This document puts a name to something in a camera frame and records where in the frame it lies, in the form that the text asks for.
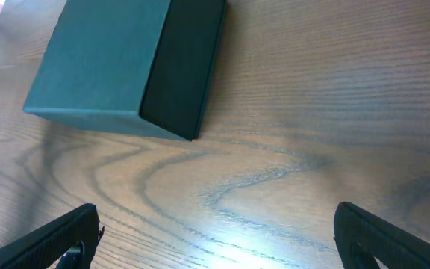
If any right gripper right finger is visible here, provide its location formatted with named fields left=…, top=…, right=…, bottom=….
left=334, top=202, right=430, bottom=269

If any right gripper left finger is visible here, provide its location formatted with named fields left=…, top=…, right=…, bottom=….
left=0, top=203, right=104, bottom=269

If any dark green box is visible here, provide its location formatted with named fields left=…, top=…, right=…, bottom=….
left=23, top=0, right=227, bottom=140

